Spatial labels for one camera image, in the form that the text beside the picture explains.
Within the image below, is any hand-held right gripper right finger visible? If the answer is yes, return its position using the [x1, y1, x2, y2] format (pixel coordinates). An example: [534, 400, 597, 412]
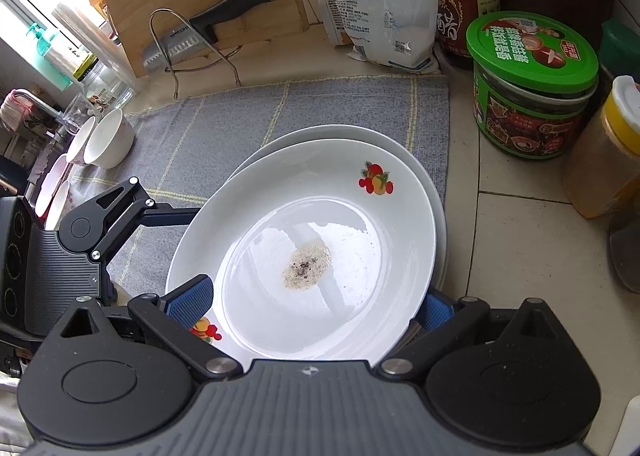
[377, 289, 563, 381]

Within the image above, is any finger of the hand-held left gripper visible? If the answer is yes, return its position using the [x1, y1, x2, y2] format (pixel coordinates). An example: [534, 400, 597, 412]
[70, 177, 202, 264]

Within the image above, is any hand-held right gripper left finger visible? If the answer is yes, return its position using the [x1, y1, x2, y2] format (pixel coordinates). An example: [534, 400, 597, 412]
[60, 274, 246, 383]

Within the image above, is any white bowl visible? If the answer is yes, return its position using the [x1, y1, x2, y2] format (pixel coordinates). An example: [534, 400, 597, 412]
[44, 179, 76, 231]
[82, 108, 136, 169]
[65, 115, 97, 167]

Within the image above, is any white plate fruit print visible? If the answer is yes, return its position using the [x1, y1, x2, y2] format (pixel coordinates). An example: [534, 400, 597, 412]
[165, 138, 438, 367]
[231, 124, 449, 297]

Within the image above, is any grey checked cloth mat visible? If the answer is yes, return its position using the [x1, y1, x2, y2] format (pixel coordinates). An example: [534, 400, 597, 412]
[67, 74, 451, 299]

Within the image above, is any stack of white dishes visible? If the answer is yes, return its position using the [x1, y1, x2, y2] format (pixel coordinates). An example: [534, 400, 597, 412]
[34, 153, 70, 219]

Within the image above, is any clear glass mug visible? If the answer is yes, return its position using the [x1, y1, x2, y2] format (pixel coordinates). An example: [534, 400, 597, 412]
[59, 93, 97, 133]

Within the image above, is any pink cloth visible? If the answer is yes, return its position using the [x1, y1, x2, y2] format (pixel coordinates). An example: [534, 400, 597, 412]
[0, 92, 28, 129]

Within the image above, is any metal faucet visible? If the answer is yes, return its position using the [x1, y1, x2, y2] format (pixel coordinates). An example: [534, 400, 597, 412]
[12, 88, 66, 134]

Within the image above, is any plastic wrap roll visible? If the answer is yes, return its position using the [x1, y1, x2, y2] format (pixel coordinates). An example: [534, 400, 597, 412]
[50, 2, 101, 82]

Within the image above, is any teal soap bottle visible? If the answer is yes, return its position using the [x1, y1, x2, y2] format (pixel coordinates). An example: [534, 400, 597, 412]
[25, 22, 73, 91]

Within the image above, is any yellow-lidded spice jar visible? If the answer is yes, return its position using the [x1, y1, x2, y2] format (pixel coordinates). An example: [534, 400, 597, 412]
[562, 76, 640, 219]

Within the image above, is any green-lidded sauce jar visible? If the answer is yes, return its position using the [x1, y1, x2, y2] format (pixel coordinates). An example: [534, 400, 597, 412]
[466, 10, 600, 159]

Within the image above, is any red and white bag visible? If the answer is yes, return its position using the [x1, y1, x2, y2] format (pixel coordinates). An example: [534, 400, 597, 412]
[317, 0, 353, 46]

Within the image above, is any dark soy sauce bottle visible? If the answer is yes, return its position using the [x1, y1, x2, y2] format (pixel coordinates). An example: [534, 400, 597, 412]
[437, 0, 502, 70]

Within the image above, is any blue and white bag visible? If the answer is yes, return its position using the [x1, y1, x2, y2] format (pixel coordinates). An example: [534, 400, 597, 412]
[335, 0, 442, 74]

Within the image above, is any small green-capped jar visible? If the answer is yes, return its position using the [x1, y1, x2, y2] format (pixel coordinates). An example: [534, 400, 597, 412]
[597, 20, 640, 86]

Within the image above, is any metal wire rack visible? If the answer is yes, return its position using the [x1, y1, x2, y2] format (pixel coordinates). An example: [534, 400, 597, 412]
[149, 8, 243, 99]

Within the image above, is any black-handled kitchen knife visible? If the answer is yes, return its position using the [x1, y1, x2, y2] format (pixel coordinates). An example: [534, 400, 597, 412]
[141, 0, 280, 75]

